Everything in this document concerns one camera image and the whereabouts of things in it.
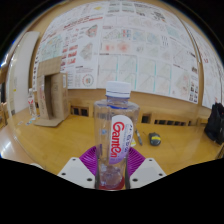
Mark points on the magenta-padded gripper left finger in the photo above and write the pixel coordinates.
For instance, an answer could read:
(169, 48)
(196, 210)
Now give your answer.
(79, 171)

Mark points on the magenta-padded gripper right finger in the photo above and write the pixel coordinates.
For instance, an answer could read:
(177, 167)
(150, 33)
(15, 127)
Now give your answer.
(146, 170)

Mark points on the clear plastic water bottle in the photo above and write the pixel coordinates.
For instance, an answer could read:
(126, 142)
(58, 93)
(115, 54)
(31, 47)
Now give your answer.
(116, 140)

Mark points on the black and yellow tape measure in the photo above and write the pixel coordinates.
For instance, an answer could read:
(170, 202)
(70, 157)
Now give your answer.
(155, 139)

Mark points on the open brown cardboard box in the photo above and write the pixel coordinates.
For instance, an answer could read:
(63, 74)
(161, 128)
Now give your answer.
(55, 93)

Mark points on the small clear red-labelled bottle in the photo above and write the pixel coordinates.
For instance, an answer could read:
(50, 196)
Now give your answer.
(31, 103)

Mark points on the black backpack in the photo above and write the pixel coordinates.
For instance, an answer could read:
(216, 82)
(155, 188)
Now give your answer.
(216, 123)

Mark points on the printed paper poster group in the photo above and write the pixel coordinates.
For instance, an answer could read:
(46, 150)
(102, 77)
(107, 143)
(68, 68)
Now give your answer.
(133, 50)

